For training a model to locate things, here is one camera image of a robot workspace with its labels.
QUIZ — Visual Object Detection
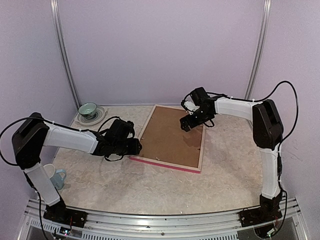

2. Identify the brown backing board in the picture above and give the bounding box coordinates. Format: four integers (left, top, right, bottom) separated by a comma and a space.
136, 106, 204, 168

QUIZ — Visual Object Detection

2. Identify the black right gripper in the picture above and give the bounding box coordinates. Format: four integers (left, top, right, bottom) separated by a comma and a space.
180, 107, 212, 132

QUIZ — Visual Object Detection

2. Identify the aluminium front rail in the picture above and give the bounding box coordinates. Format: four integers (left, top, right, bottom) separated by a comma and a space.
22, 194, 308, 240

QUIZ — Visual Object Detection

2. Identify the green ceramic bowl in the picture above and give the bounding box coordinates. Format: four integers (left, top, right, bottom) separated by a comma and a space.
78, 102, 98, 119

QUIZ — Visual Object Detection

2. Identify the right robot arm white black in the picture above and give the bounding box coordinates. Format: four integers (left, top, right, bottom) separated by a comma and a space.
180, 87, 284, 200

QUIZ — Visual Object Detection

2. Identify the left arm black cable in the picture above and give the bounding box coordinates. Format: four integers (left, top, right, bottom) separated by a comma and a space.
0, 115, 133, 240

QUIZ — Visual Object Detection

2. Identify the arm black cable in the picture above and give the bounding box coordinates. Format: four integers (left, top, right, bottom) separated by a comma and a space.
181, 80, 300, 233
0, 115, 133, 240

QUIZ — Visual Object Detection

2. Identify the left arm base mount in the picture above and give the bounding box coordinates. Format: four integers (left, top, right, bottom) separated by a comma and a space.
43, 198, 88, 228

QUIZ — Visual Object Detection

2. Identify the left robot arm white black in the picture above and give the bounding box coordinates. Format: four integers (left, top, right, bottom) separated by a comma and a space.
11, 112, 143, 223

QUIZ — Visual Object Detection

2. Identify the right aluminium corner post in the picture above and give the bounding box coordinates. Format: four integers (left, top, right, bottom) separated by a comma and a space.
244, 0, 272, 100

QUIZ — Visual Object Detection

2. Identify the left aluminium corner post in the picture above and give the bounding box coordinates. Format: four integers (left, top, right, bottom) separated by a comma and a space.
50, 0, 81, 110

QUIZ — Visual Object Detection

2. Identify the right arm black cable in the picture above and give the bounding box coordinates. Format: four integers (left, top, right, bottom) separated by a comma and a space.
181, 80, 300, 233

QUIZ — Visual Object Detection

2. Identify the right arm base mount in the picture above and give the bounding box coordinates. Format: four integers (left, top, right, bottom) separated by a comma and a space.
239, 192, 283, 227

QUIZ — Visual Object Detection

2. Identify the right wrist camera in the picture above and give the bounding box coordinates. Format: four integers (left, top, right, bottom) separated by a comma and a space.
181, 100, 200, 115

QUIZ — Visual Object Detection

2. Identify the white and blue mug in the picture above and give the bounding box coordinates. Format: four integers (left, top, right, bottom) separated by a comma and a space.
44, 164, 67, 190

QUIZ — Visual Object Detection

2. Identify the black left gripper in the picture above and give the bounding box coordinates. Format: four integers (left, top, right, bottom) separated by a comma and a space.
112, 138, 141, 155

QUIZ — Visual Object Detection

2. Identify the aluminium corner post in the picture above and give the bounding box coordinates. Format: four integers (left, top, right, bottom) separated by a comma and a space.
50, 0, 81, 110
244, 0, 272, 100

